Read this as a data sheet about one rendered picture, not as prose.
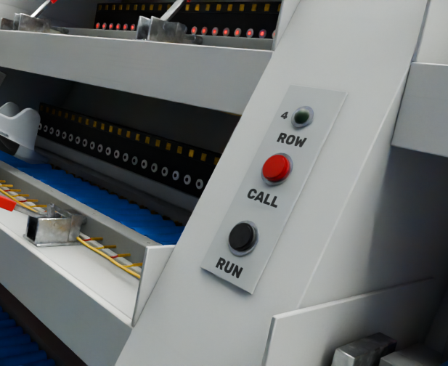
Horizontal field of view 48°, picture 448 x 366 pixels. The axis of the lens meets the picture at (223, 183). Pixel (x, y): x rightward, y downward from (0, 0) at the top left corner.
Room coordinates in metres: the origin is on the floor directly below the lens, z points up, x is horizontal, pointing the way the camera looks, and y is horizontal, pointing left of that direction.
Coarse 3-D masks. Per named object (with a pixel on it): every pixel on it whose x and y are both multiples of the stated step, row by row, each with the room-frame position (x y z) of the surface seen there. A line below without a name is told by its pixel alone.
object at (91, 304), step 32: (96, 160) 0.68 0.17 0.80; (0, 192) 0.56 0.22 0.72; (160, 192) 0.58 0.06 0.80; (0, 224) 0.45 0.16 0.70; (0, 256) 0.45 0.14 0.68; (32, 256) 0.40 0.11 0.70; (64, 256) 0.40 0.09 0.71; (96, 256) 0.42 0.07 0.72; (160, 256) 0.30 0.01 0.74; (32, 288) 0.40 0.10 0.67; (64, 288) 0.37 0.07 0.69; (96, 288) 0.36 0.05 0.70; (128, 288) 0.37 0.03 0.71; (64, 320) 0.37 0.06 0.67; (96, 320) 0.34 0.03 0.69; (128, 320) 0.32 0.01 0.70; (96, 352) 0.34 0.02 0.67
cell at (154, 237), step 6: (150, 234) 0.44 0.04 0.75; (156, 234) 0.44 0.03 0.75; (162, 234) 0.45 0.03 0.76; (168, 234) 0.45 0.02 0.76; (174, 234) 0.46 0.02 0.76; (180, 234) 0.46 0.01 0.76; (156, 240) 0.44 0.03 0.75; (162, 240) 0.44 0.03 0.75; (168, 240) 0.44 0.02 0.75; (174, 240) 0.45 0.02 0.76
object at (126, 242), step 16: (0, 160) 0.62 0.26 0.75; (0, 176) 0.58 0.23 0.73; (16, 176) 0.55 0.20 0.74; (16, 192) 0.55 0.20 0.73; (32, 192) 0.52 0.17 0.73; (48, 192) 0.50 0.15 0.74; (64, 208) 0.48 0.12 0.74; (80, 208) 0.46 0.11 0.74; (96, 224) 0.44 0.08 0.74; (112, 224) 0.43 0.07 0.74; (80, 240) 0.42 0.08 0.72; (96, 240) 0.44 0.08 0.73; (112, 240) 0.42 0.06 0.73; (128, 240) 0.40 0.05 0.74; (144, 240) 0.40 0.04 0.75; (112, 256) 0.39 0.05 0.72; (128, 256) 0.40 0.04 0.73
